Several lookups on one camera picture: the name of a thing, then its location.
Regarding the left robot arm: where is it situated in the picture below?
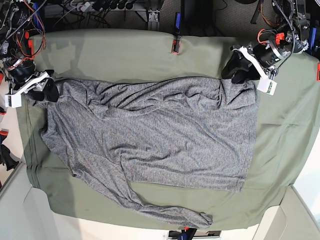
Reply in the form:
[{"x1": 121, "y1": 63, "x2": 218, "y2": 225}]
[{"x1": 221, "y1": 0, "x2": 311, "y2": 96}]

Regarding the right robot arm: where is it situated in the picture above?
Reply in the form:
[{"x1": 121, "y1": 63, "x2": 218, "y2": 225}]
[{"x1": 0, "y1": 0, "x2": 60, "y2": 108}]

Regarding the white power strip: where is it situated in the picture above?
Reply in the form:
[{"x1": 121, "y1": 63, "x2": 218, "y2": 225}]
[{"x1": 69, "y1": 0, "x2": 96, "y2": 13}]

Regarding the blue handled clamp top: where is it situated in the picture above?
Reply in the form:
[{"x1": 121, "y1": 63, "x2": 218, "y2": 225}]
[{"x1": 171, "y1": 12, "x2": 181, "y2": 54}]

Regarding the red black clamps left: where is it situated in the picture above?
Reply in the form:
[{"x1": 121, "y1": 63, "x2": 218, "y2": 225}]
[{"x1": 0, "y1": 67, "x2": 7, "y2": 84}]

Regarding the green table cloth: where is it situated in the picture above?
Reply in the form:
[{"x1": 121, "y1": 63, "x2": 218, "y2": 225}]
[{"x1": 17, "y1": 29, "x2": 320, "y2": 231}]

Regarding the aluminium frame bracket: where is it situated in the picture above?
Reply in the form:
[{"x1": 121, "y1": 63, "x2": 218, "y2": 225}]
[{"x1": 147, "y1": 10, "x2": 160, "y2": 31}]

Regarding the orange black clamp bottom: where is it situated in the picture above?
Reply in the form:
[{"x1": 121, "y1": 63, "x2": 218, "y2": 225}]
[{"x1": 177, "y1": 227, "x2": 197, "y2": 240}]

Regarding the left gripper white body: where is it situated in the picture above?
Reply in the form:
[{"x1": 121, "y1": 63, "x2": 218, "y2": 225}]
[{"x1": 231, "y1": 46, "x2": 278, "y2": 96}]

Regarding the black power cables bundle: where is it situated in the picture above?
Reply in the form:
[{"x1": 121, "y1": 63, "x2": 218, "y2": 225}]
[{"x1": 49, "y1": 0, "x2": 146, "y2": 28}]

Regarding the red clamp right edge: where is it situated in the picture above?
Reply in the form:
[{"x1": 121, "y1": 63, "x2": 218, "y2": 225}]
[{"x1": 316, "y1": 63, "x2": 320, "y2": 82}]

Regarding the grey heathered T-shirt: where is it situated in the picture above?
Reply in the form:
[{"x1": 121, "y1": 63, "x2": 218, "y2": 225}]
[{"x1": 35, "y1": 77, "x2": 259, "y2": 229}]

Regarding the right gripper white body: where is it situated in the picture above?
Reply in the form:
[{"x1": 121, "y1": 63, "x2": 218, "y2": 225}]
[{"x1": 4, "y1": 69, "x2": 54, "y2": 108}]

